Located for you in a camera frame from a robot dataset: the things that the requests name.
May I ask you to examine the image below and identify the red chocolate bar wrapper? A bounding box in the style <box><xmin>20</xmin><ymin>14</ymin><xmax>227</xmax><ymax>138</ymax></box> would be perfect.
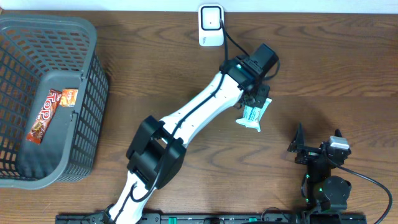
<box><xmin>26</xmin><ymin>89</ymin><xmax>62</xmax><ymax>144</ymax></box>

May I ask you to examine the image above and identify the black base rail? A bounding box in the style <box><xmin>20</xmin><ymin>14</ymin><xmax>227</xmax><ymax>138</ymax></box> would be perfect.
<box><xmin>55</xmin><ymin>212</ymin><xmax>368</xmax><ymax>224</ymax></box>

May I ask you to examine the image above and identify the white barcode scanner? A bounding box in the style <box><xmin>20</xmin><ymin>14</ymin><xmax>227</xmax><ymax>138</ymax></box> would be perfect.
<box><xmin>198</xmin><ymin>4</ymin><xmax>224</xmax><ymax>47</ymax></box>

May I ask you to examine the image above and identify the grey plastic basket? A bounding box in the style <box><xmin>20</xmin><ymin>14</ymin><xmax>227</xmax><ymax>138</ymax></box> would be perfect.
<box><xmin>1</xmin><ymin>14</ymin><xmax>109</xmax><ymax>190</ymax></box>

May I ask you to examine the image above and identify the small orange box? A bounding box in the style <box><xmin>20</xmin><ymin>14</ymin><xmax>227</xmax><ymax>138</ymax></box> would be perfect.
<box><xmin>60</xmin><ymin>89</ymin><xmax>78</xmax><ymax>108</ymax></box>

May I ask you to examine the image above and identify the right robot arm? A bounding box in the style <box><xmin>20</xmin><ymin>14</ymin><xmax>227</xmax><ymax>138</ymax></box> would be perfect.
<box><xmin>287</xmin><ymin>124</ymin><xmax>351</xmax><ymax>213</ymax></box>

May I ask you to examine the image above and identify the light blue wipes pack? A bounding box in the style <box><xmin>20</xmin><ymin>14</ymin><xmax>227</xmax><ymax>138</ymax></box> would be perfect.
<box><xmin>236</xmin><ymin>98</ymin><xmax>272</xmax><ymax>132</ymax></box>

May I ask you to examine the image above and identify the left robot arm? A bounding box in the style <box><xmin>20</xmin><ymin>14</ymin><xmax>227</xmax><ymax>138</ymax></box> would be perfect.
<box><xmin>103</xmin><ymin>44</ymin><xmax>280</xmax><ymax>223</ymax></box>

